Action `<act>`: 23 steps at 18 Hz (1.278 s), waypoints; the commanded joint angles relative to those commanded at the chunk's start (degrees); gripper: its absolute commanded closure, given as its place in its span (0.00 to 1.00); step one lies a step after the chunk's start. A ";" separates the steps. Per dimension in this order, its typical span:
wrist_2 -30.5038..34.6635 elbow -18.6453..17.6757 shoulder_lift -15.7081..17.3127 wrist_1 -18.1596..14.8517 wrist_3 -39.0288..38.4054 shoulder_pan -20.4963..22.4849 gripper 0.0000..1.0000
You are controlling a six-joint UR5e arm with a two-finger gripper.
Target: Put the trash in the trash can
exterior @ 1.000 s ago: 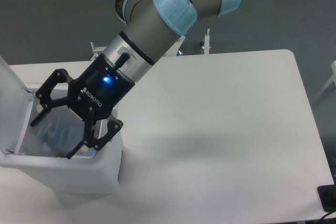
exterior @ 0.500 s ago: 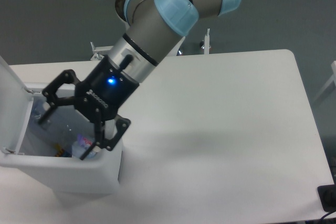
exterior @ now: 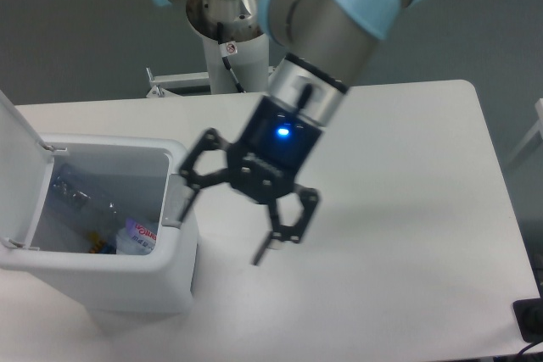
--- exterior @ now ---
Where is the white trash can lid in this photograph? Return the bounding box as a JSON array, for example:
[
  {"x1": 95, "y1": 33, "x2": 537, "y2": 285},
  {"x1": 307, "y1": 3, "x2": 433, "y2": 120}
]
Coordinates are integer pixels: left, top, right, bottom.
[{"x1": 1, "y1": 95, "x2": 54, "y2": 248}]

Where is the clear plastic water bottle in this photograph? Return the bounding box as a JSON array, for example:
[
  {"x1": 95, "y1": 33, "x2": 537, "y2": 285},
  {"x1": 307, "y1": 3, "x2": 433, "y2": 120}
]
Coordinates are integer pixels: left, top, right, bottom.
[{"x1": 46, "y1": 164, "x2": 158, "y2": 255}]

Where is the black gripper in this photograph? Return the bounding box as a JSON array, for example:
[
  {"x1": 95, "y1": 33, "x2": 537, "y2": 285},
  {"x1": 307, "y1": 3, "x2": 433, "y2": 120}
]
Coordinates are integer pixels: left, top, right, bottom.
[{"x1": 178, "y1": 97, "x2": 322, "y2": 265}]

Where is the white furniture leg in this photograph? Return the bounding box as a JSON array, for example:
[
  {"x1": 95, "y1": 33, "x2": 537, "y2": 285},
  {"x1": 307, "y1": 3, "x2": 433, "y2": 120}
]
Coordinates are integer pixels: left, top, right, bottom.
[{"x1": 504, "y1": 98, "x2": 542, "y2": 171}]

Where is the white trash can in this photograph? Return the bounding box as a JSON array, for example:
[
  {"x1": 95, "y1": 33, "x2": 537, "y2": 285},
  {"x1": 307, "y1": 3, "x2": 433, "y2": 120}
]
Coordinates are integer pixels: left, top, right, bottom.
[{"x1": 1, "y1": 135, "x2": 199, "y2": 314}]

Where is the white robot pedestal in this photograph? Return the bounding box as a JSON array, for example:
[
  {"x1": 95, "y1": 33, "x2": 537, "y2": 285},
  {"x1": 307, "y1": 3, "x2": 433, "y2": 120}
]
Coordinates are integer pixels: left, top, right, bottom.
[{"x1": 185, "y1": 0, "x2": 272, "y2": 95}]

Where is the black device at edge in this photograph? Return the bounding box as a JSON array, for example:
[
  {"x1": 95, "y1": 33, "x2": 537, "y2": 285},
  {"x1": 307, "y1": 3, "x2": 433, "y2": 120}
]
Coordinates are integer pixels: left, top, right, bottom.
[{"x1": 512, "y1": 298, "x2": 542, "y2": 343}]

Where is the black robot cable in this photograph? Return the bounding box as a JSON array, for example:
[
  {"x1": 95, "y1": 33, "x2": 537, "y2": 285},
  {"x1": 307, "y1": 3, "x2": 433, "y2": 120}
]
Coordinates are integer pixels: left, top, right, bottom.
[{"x1": 215, "y1": 21, "x2": 248, "y2": 94}]

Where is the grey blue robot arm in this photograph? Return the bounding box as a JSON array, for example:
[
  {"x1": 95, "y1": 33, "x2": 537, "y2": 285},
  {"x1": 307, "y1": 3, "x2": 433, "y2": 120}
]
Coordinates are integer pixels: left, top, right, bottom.
[{"x1": 155, "y1": 0, "x2": 422, "y2": 262}]

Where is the white metal base frame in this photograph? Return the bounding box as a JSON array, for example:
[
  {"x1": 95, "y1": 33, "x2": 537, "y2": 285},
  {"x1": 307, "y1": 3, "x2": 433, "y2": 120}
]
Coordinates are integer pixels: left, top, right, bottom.
[{"x1": 146, "y1": 67, "x2": 221, "y2": 98}]

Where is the yellow blue trash item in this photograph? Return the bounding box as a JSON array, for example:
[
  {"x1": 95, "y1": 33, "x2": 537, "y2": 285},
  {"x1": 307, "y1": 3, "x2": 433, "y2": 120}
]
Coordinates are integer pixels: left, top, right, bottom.
[{"x1": 87, "y1": 232, "x2": 115, "y2": 254}]

